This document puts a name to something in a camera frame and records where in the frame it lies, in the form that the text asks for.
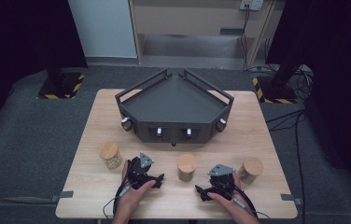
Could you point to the glass jar with pale beans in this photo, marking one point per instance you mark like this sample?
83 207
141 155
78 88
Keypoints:
109 152

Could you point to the black corner shelf rack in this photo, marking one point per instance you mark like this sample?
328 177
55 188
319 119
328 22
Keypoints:
173 105

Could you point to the person's left hand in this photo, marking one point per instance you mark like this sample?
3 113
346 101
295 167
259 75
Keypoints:
131 199

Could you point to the grey tape strip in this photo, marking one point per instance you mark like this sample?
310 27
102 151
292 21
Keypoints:
62 195
291 198

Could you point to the black stand with striped base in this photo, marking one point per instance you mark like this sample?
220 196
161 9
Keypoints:
276 90
60 87

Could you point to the white wall socket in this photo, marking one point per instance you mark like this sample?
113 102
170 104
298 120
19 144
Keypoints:
252 4

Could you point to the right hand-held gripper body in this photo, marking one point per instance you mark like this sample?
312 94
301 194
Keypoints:
221 182

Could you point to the black curtain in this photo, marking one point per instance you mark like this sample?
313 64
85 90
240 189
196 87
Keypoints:
15 37
338 62

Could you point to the white panel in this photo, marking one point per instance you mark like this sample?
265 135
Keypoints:
103 28

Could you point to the glass jar with brown grains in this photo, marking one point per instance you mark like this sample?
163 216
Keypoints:
252 166

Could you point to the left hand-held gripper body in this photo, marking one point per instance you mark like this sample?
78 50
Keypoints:
139 171

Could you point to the person's right hand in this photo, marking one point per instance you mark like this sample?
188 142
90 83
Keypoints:
237 207

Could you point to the glass jar with green beans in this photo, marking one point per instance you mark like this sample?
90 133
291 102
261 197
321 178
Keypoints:
186 165

